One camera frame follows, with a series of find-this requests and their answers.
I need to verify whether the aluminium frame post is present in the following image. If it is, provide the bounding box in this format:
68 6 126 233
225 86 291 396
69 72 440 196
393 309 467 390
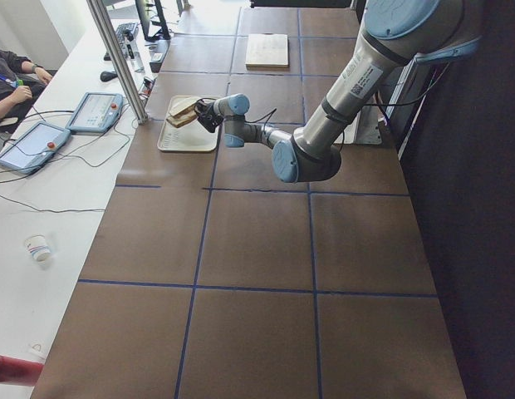
86 0 149 125

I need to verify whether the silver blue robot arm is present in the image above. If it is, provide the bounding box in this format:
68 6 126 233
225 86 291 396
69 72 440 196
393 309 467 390
194 0 484 183

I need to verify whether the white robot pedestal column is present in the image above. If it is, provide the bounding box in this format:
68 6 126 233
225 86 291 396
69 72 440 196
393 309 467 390
328 92 382 145

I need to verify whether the black computer mouse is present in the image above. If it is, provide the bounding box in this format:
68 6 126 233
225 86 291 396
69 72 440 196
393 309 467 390
100 71 117 82

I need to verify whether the far teach pendant tablet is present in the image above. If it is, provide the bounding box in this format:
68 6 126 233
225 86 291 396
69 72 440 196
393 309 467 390
66 92 124 135

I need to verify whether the red cylinder object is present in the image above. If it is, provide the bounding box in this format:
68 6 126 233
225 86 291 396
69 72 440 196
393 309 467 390
0 355 44 387

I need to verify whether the paper cup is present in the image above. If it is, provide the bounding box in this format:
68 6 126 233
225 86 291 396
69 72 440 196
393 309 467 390
24 234 52 262

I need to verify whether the egg toast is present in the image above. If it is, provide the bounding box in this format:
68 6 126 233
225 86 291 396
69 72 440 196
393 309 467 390
165 114 197 128

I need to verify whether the black keyboard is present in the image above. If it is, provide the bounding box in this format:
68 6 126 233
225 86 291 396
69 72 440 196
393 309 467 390
115 22 139 58

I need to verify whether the person in dark clothes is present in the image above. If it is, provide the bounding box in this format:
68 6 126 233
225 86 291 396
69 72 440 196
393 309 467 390
0 49 53 132

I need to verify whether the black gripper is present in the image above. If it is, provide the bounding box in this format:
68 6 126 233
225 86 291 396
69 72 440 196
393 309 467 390
194 99 217 121

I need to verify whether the wooden cutting board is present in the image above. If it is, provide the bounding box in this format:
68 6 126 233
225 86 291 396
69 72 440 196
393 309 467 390
245 33 289 67

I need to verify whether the bread slice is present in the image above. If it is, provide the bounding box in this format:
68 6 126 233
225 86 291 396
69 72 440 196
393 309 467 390
168 96 198 117

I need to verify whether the black monitor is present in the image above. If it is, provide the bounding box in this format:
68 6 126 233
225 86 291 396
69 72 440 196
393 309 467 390
135 0 171 42

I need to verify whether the teach pendant tablet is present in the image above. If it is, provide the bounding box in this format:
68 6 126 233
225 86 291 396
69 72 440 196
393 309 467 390
0 121 71 175
66 92 124 135

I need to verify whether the cream plastic tray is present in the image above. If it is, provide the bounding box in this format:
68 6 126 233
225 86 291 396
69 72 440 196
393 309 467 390
157 95 219 152

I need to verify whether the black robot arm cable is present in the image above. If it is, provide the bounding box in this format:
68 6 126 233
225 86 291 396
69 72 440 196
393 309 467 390
199 97 279 138

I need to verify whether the near teach pendant tablet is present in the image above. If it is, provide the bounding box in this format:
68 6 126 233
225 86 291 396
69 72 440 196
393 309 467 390
0 121 71 175

